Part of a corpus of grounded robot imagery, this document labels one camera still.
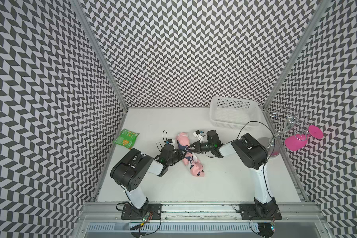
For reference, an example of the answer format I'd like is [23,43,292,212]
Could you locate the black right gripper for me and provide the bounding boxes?
[185,141,213,154]

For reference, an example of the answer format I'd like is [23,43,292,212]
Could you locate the pink shark print shorts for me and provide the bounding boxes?
[176,132,205,177]

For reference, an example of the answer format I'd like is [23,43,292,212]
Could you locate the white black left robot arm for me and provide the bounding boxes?
[110,144,184,211]

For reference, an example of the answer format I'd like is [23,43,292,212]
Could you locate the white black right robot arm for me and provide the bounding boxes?
[187,130,277,218]

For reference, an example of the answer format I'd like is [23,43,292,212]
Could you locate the green snack packet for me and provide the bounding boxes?
[113,129,139,150]

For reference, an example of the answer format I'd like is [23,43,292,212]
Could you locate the white plastic perforated basket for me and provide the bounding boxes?
[209,97,263,131]

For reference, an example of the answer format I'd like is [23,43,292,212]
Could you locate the chrome glass holder stand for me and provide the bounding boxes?
[258,105,311,158]

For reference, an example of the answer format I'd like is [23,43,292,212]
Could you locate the pink plastic wine glass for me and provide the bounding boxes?
[284,126,324,151]

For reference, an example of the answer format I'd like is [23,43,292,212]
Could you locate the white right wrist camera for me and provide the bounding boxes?
[193,130,203,140]

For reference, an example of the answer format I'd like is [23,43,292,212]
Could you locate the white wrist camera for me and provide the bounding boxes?
[165,139,174,145]
[193,130,203,140]

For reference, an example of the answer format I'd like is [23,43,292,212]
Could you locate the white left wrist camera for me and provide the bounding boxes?
[165,139,174,145]

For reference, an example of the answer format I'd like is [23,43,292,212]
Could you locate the black left camera cable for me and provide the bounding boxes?
[156,129,169,152]

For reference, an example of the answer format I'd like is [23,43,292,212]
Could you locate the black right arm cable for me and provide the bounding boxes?
[236,120,276,203]

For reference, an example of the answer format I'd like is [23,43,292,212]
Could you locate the aluminium front rail frame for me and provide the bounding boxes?
[72,202,333,238]

